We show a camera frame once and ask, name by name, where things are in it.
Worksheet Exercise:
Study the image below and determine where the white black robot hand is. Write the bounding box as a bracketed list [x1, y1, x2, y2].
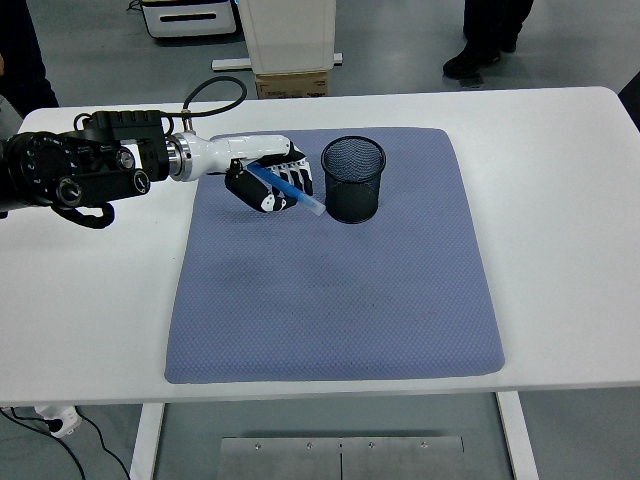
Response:
[191, 133, 315, 214]

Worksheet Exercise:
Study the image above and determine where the blue marker with clear cap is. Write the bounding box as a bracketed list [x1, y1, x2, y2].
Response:
[243, 163, 328, 218]

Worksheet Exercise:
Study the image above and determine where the black mesh pen holder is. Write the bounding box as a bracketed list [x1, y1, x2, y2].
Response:
[320, 135, 388, 225]

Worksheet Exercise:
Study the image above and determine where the cardboard box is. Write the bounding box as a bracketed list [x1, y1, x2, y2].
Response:
[255, 69, 331, 100]

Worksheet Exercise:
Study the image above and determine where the white cabinet base bar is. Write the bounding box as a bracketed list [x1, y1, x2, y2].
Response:
[211, 52, 345, 71]

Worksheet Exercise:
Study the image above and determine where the white cabinet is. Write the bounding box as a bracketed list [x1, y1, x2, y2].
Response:
[238, 0, 337, 75]

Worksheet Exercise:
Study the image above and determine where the white appliance with black slot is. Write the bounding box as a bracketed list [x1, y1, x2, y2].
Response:
[139, 0, 239, 40]

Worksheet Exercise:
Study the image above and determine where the blue-grey textured mat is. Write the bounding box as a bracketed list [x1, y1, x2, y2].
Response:
[163, 127, 506, 385]

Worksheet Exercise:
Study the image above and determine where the person in dark trousers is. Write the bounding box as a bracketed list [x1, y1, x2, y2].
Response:
[0, 0, 60, 117]

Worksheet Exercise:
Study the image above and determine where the person with black shoes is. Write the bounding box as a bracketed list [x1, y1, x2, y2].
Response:
[442, 0, 535, 80]

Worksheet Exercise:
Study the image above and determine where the white table leg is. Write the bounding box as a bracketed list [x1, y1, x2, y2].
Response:
[128, 402, 166, 480]
[494, 392, 540, 480]

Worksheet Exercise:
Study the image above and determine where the grey metal plate with screws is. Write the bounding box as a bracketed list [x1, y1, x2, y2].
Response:
[219, 436, 465, 480]

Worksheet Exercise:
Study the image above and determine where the white power strip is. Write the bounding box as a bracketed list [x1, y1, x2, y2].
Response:
[33, 404, 83, 440]

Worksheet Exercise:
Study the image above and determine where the black furniture corner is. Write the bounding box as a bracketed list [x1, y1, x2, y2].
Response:
[618, 69, 640, 134]

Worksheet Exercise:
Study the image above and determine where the black floor cable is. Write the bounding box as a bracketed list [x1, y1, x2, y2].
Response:
[78, 414, 132, 480]
[0, 407, 87, 480]

